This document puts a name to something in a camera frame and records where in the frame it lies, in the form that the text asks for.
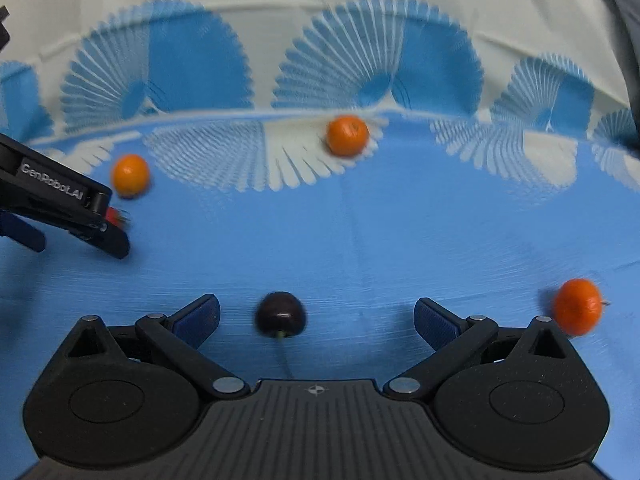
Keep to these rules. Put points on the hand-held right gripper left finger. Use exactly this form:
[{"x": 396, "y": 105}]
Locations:
[{"x": 197, "y": 322}]

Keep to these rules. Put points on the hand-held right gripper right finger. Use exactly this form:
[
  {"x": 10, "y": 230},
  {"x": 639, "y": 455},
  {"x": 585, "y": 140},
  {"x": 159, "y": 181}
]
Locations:
[{"x": 435, "y": 322}]

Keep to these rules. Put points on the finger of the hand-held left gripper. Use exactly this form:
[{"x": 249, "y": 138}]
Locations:
[
  {"x": 107, "y": 240},
  {"x": 25, "y": 232}
]

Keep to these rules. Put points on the red cherry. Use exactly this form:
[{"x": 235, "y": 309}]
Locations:
[{"x": 118, "y": 216}]

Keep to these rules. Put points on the dark cherry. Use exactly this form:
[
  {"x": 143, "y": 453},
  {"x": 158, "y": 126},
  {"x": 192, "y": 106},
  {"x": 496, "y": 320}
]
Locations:
[{"x": 280, "y": 312}]

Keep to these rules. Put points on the small orange mandarin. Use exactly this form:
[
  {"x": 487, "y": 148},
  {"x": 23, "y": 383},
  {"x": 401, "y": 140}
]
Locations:
[
  {"x": 577, "y": 306},
  {"x": 130, "y": 175},
  {"x": 347, "y": 135}
]

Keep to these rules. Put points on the blue fan-print bed sheet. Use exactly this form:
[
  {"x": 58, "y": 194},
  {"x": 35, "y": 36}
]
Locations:
[{"x": 400, "y": 240}]

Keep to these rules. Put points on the grey cloth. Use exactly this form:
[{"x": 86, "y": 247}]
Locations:
[{"x": 620, "y": 10}]

